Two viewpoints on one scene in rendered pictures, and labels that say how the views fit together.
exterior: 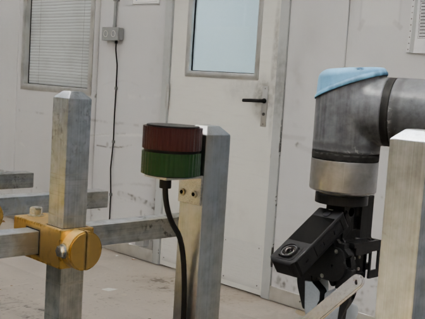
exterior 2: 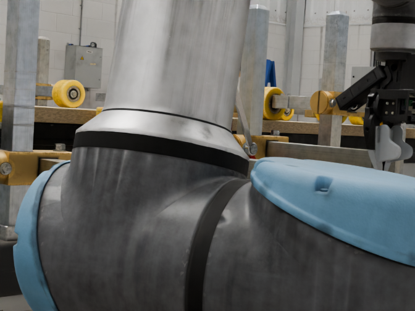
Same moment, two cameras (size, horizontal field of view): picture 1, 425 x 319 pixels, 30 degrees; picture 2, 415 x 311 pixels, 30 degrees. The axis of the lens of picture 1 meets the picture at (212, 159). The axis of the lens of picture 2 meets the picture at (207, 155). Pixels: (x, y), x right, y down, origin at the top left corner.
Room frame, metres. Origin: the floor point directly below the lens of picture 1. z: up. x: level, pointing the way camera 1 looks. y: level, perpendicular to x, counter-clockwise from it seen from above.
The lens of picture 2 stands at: (0.77, -1.50, 0.91)
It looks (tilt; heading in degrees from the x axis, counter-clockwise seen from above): 3 degrees down; 91
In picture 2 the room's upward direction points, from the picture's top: 3 degrees clockwise
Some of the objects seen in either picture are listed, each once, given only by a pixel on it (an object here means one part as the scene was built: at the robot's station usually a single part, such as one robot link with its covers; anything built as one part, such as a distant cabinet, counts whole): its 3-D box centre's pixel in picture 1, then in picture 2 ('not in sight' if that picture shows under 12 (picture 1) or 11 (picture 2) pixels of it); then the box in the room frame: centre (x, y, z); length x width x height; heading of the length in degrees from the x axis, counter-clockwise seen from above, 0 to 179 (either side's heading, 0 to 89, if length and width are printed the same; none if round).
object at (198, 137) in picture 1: (172, 137); not in sight; (0.78, 0.04, 1.11); 0.06 x 0.06 x 0.02
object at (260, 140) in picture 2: not in sight; (255, 147); (0.83, 0.02, 0.85); 0.13 x 0.06 x 0.05; 44
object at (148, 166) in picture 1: (171, 162); not in sight; (0.78, 0.04, 1.08); 0.06 x 0.06 x 0.02
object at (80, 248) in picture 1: (56, 241); (338, 103); (1.01, 0.20, 0.95); 0.13 x 0.06 x 0.05; 44
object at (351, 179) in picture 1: (341, 176); (398, 41); (1.05, -0.18, 1.05); 0.10 x 0.09 x 0.05; 44
